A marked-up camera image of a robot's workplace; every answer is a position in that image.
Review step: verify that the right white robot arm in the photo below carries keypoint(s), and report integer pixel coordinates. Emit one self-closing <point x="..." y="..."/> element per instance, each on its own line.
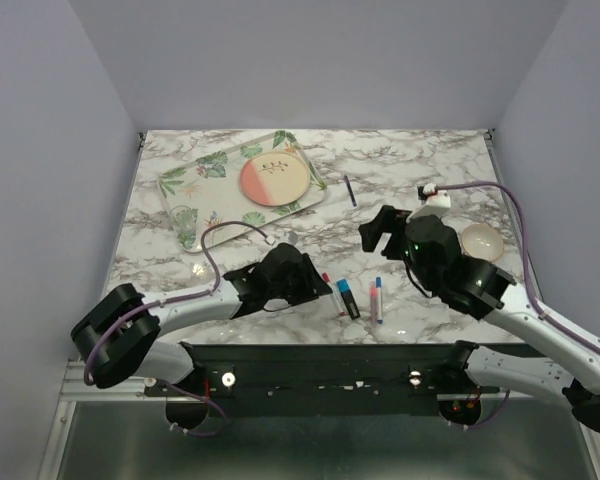
<point x="567" y="369"/>

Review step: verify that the white pen red tip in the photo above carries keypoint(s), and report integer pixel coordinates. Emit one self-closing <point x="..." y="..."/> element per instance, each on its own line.
<point x="340" y="312"/>

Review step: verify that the pink pen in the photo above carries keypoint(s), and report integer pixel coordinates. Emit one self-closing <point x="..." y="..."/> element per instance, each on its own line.
<point x="374" y="302"/>

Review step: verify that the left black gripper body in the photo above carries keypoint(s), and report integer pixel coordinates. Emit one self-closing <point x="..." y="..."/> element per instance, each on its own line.
<point x="301" y="288"/>

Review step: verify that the black marker blue tip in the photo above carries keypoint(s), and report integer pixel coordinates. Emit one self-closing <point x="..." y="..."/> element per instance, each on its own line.
<point x="348" y="299"/>

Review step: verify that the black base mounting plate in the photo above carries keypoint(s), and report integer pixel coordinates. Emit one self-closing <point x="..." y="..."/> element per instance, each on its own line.
<point x="330" y="380"/>

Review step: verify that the dark blue pen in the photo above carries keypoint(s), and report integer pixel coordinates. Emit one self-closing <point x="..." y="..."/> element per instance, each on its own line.
<point x="350" y="191"/>

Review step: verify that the small patterned bowl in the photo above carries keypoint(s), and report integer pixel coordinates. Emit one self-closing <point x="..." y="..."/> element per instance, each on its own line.
<point x="483" y="242"/>

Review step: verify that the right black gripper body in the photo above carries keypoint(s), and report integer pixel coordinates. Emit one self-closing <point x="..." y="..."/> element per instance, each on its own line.
<point x="427" y="283"/>

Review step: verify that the pink cream plate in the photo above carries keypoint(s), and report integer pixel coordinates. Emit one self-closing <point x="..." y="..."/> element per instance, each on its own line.
<point x="275" y="178"/>

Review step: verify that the leaf patterned tray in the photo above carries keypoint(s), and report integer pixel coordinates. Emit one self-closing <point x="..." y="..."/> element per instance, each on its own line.
<point x="205" y="192"/>

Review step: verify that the white pen blue tip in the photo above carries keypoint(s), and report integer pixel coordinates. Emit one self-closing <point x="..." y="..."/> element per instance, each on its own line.
<point x="378" y="282"/>

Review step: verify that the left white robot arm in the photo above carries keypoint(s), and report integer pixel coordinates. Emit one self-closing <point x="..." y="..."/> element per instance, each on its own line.
<point x="120" y="337"/>

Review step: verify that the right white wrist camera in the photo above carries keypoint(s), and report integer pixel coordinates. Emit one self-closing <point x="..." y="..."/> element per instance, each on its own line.
<point x="432" y="202"/>

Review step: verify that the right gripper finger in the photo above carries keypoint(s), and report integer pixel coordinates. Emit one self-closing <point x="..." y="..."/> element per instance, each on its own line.
<point x="372" y="231"/>
<point x="396" y="247"/>

